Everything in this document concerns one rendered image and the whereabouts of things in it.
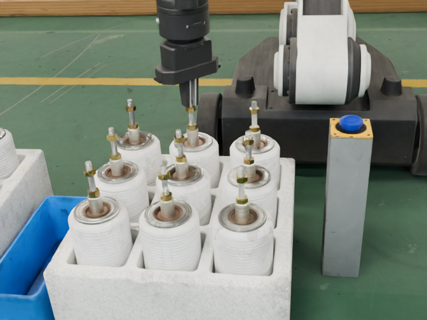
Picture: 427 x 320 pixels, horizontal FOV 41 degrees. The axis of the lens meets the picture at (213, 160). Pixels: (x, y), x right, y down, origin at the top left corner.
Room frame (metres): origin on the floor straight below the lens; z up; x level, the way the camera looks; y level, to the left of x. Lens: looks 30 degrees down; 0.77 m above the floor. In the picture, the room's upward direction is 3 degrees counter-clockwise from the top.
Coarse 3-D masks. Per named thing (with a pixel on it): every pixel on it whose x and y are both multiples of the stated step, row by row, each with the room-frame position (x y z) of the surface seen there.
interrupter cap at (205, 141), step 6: (198, 132) 1.00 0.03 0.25; (186, 138) 0.98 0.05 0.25; (204, 138) 0.97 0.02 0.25; (210, 138) 0.97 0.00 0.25; (174, 144) 0.96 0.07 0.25; (186, 144) 0.96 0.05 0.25; (198, 144) 0.96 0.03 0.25; (204, 144) 0.95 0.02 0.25; (210, 144) 0.95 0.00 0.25; (186, 150) 0.93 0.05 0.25; (192, 150) 0.93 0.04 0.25; (198, 150) 0.93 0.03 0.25
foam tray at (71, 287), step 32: (224, 160) 1.01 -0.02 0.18; (288, 160) 1.00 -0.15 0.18; (288, 192) 0.88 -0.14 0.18; (288, 224) 0.78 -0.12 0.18; (64, 256) 0.73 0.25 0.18; (288, 256) 0.70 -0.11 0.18; (64, 288) 0.68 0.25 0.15; (96, 288) 0.67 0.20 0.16; (128, 288) 0.67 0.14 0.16; (160, 288) 0.66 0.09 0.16; (192, 288) 0.65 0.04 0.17; (224, 288) 0.64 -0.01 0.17; (256, 288) 0.63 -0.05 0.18; (288, 288) 0.63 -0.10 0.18
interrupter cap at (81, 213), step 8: (104, 200) 0.78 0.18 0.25; (112, 200) 0.78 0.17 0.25; (80, 208) 0.76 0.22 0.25; (88, 208) 0.76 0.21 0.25; (104, 208) 0.76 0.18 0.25; (112, 208) 0.75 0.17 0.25; (120, 208) 0.75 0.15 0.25; (80, 216) 0.74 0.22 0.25; (88, 216) 0.74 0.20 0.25; (96, 216) 0.74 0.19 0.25; (104, 216) 0.73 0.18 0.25; (112, 216) 0.73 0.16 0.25; (88, 224) 0.72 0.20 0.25; (96, 224) 0.71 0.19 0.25
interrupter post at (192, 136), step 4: (188, 132) 0.96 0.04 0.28; (192, 132) 0.95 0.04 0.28; (196, 132) 0.96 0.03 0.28; (188, 136) 0.96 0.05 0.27; (192, 136) 0.95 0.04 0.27; (196, 136) 0.96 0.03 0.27; (188, 140) 0.96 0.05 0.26; (192, 140) 0.95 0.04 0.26; (196, 140) 0.96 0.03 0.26; (192, 144) 0.95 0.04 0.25; (196, 144) 0.96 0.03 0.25
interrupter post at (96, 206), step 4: (88, 196) 0.75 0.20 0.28; (100, 196) 0.75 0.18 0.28; (88, 200) 0.74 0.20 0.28; (92, 200) 0.74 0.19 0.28; (96, 200) 0.74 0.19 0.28; (100, 200) 0.75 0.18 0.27; (92, 204) 0.74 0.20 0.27; (96, 204) 0.74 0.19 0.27; (100, 204) 0.75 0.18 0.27; (92, 208) 0.74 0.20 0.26; (96, 208) 0.74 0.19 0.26; (100, 208) 0.74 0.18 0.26; (92, 212) 0.74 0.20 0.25; (96, 212) 0.74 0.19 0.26; (100, 212) 0.74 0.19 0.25
